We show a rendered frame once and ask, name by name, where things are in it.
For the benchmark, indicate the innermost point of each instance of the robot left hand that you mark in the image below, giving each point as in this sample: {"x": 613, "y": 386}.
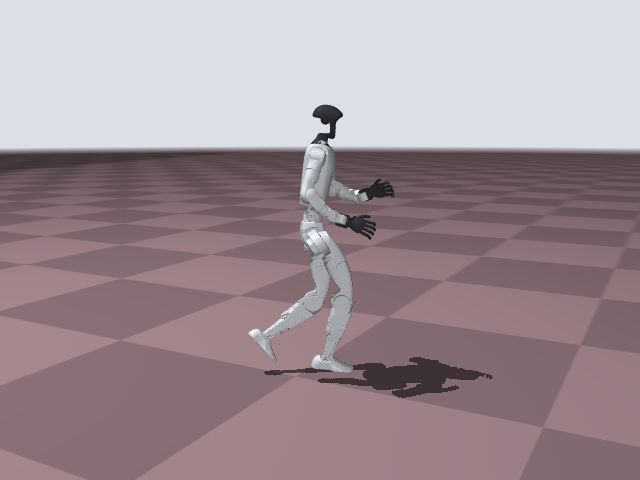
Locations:
{"x": 378, "y": 190}

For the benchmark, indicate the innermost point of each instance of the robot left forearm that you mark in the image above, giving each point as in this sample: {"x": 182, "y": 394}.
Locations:
{"x": 346, "y": 193}

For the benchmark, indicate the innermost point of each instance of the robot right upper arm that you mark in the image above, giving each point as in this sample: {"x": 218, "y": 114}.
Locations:
{"x": 315, "y": 161}

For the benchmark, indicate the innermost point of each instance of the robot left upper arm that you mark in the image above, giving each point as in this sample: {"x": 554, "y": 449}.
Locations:
{"x": 334, "y": 188}

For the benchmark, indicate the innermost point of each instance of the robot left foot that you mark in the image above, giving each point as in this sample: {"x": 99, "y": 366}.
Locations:
{"x": 256, "y": 334}

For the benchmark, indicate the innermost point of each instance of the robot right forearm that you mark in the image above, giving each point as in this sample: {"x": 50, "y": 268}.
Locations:
{"x": 319, "y": 206}

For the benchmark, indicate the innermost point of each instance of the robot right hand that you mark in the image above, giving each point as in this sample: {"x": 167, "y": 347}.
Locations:
{"x": 357, "y": 224}

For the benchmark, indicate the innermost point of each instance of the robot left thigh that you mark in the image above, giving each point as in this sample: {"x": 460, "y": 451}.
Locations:
{"x": 313, "y": 300}

